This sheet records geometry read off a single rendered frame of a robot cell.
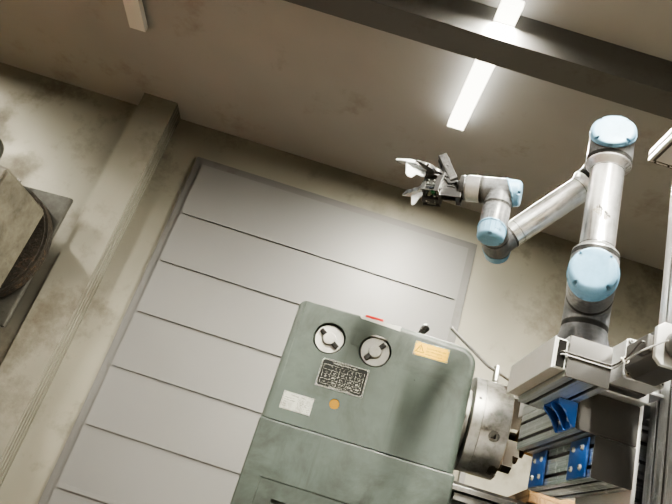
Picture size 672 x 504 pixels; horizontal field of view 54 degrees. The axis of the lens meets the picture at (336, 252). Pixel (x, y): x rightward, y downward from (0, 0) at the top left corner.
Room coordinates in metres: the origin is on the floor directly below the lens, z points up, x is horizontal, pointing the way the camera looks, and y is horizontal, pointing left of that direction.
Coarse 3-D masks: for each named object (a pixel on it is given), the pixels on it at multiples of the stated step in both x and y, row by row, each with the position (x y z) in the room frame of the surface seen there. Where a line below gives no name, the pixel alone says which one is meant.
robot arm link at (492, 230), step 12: (492, 204) 1.50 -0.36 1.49; (504, 204) 1.50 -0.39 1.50; (480, 216) 1.54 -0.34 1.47; (492, 216) 1.50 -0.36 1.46; (504, 216) 1.50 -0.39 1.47; (480, 228) 1.52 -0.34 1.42; (492, 228) 1.50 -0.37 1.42; (504, 228) 1.51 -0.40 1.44; (480, 240) 1.55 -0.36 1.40; (492, 240) 1.53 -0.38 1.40; (504, 240) 1.57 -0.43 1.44
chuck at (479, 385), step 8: (472, 384) 2.19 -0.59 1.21; (480, 384) 2.09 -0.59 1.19; (480, 392) 2.06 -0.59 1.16; (472, 400) 2.11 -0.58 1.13; (480, 400) 2.05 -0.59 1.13; (472, 408) 2.07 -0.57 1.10; (480, 408) 2.04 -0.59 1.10; (472, 416) 2.05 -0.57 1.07; (480, 416) 2.04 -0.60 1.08; (472, 424) 2.05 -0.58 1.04; (480, 424) 2.04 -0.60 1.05; (472, 432) 2.05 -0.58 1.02; (464, 440) 2.10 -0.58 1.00; (472, 440) 2.06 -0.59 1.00; (464, 448) 2.09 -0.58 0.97; (472, 448) 2.08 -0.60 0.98; (456, 456) 2.21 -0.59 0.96; (464, 456) 2.11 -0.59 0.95; (456, 464) 2.17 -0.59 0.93; (464, 464) 2.14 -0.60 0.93
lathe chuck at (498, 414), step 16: (496, 384) 2.11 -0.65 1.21; (496, 400) 2.05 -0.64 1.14; (512, 400) 2.05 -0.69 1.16; (496, 416) 2.04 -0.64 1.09; (512, 416) 2.03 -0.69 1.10; (480, 432) 2.05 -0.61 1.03; (480, 448) 2.07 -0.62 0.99; (496, 448) 2.06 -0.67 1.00; (480, 464) 2.11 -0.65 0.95; (496, 464) 2.09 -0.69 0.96
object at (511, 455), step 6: (510, 444) 2.14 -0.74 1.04; (516, 444) 2.14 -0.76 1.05; (510, 450) 2.13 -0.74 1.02; (516, 450) 2.13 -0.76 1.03; (504, 456) 2.12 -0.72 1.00; (510, 456) 2.12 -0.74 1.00; (516, 456) 2.12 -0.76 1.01; (522, 456) 2.15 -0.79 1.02; (504, 462) 2.11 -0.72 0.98; (510, 462) 2.11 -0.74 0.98; (492, 468) 2.12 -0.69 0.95; (504, 468) 2.12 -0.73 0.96; (510, 468) 2.11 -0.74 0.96
